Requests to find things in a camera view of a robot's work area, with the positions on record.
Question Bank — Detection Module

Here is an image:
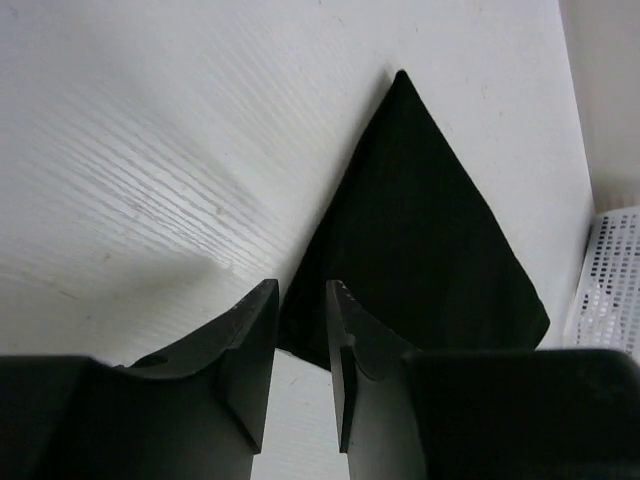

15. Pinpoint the black tank top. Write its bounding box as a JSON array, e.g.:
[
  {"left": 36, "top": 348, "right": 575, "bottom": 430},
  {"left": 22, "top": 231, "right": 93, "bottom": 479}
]
[{"left": 278, "top": 71, "right": 550, "bottom": 368}]

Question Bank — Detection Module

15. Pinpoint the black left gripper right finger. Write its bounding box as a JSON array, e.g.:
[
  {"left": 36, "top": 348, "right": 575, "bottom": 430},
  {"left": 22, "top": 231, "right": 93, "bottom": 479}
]
[{"left": 326, "top": 281, "right": 639, "bottom": 479}]

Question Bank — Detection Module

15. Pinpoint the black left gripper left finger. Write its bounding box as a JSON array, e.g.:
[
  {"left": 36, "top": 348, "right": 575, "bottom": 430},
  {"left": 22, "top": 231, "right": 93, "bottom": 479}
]
[{"left": 1, "top": 279, "right": 279, "bottom": 479}]

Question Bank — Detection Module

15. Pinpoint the white plastic laundry basket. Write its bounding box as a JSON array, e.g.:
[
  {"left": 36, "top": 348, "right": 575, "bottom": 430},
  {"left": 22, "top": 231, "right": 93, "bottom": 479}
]
[{"left": 563, "top": 207, "right": 640, "bottom": 360}]

